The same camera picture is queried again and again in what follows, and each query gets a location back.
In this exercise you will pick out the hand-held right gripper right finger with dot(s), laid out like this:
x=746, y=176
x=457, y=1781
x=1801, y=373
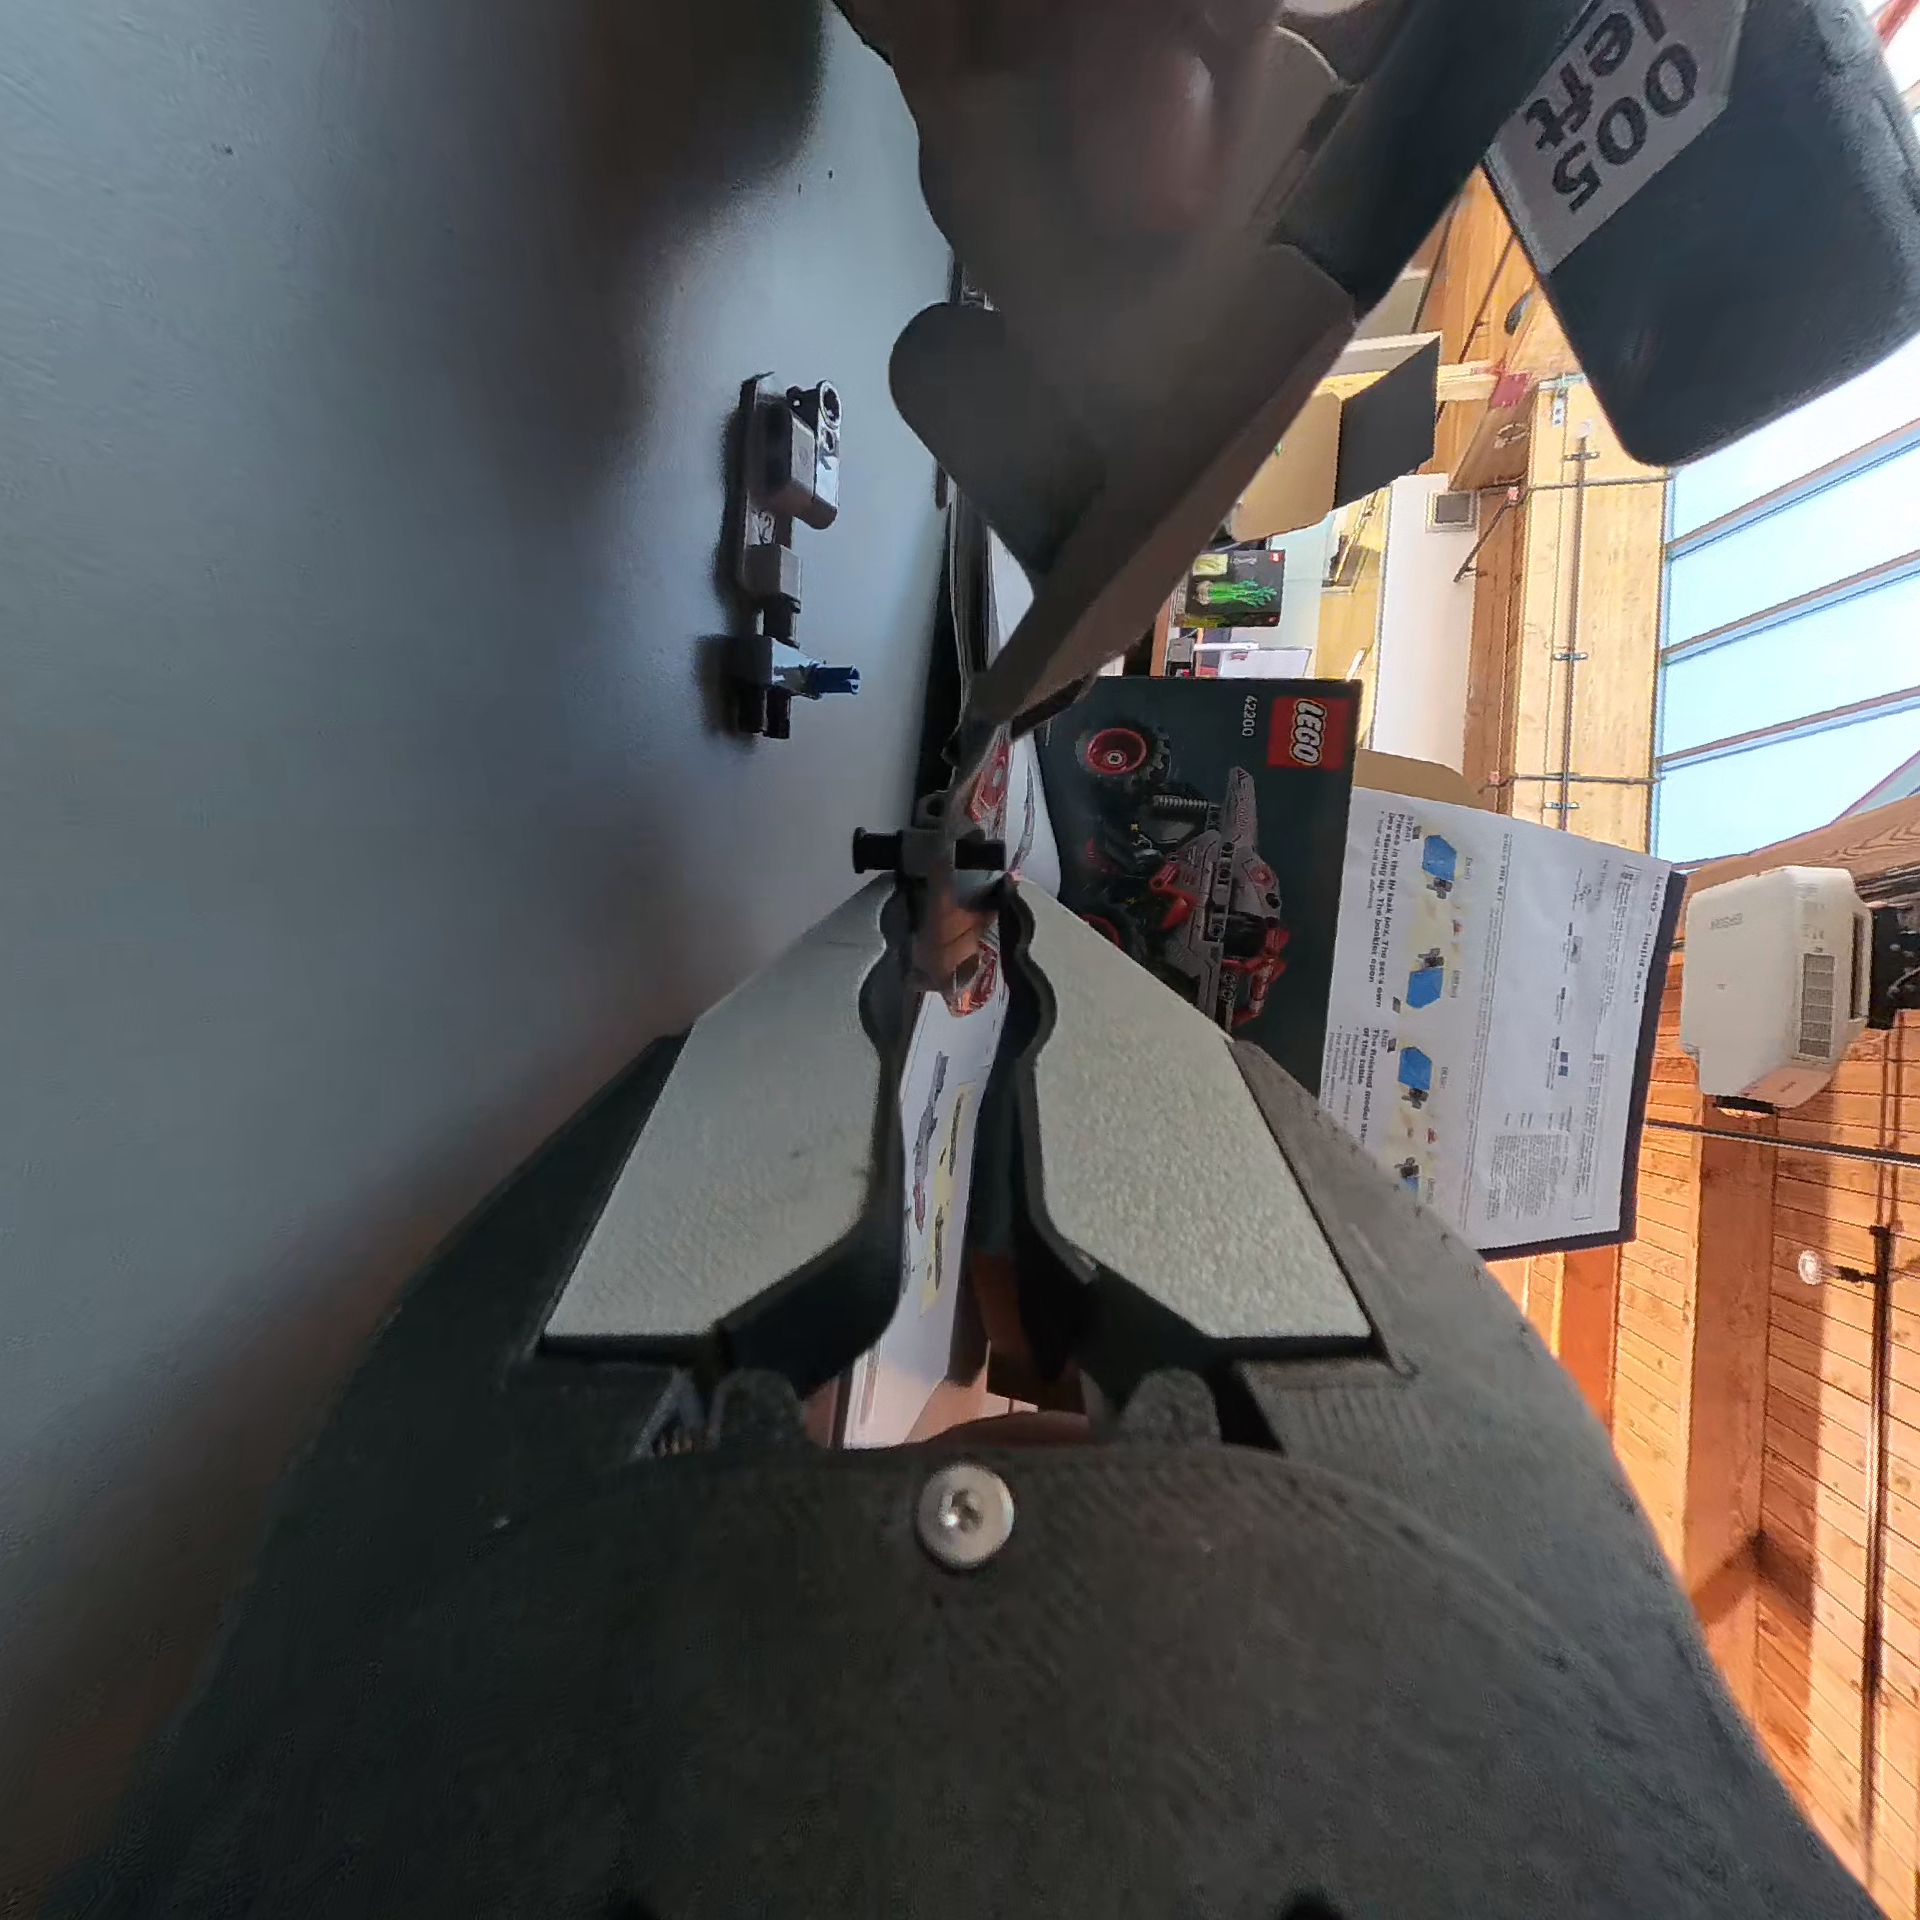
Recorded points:
x=1185, y=1184

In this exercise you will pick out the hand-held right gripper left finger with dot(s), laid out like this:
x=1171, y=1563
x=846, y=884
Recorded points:
x=721, y=1171

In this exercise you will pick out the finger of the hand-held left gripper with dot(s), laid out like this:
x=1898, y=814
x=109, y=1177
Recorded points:
x=1078, y=149
x=1171, y=495

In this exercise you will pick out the grey red lego panel assembly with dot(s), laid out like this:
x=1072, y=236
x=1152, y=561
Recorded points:
x=937, y=901

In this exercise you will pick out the grey lego piece blue pin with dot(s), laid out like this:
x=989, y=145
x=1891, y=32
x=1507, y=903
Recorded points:
x=773, y=669

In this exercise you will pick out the open lego instruction booklet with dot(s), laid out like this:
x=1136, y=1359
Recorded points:
x=937, y=1142

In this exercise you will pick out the black lego set box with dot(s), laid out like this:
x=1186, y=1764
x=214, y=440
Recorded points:
x=1201, y=840

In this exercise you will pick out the grey lego beam piece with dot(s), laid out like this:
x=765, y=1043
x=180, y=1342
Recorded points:
x=795, y=464

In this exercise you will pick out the dark box with green print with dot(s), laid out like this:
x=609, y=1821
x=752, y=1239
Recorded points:
x=1232, y=588

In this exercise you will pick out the white printed leaflet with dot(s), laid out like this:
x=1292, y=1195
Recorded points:
x=1499, y=1021

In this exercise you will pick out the window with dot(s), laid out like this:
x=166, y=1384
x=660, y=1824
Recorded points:
x=1785, y=646

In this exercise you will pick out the metal pipe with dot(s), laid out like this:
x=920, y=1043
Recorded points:
x=1569, y=629

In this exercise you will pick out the white projector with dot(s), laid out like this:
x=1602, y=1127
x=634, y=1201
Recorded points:
x=1770, y=975

